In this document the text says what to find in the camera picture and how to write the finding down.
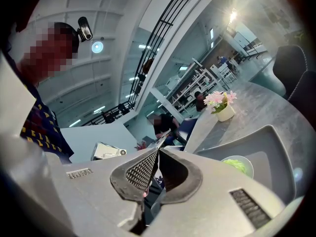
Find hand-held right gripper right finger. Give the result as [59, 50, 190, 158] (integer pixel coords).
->
[145, 147, 288, 237]

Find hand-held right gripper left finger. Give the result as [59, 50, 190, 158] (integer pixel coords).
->
[46, 147, 159, 237]

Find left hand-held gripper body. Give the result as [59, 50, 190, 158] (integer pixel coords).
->
[90, 141, 128, 161]

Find white round plate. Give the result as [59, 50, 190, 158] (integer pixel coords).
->
[220, 155, 254, 179]

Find white rectangular tray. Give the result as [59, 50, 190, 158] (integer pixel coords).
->
[195, 124, 297, 206]

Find white rectangular table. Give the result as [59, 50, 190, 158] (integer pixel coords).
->
[60, 121, 139, 164]

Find dried reddish flower bunch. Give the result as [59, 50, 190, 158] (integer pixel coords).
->
[134, 140, 148, 151]

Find black metal railing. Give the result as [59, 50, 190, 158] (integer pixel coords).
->
[81, 0, 205, 127]

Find person's dark printed shirt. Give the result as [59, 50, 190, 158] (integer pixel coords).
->
[0, 40, 75, 164]

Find pink flowers in white pot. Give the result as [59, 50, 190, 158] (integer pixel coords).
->
[203, 90, 237, 122]

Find round ceiling light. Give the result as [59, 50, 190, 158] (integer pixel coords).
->
[91, 40, 104, 54]

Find grey marble dining table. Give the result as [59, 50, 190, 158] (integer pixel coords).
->
[184, 81, 316, 199]

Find person's head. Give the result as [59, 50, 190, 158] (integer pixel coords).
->
[14, 21, 80, 83]

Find bright ceiling spotlight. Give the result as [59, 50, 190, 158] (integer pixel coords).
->
[227, 7, 239, 22]

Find head-mounted camera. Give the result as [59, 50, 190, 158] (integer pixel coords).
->
[73, 16, 94, 43]

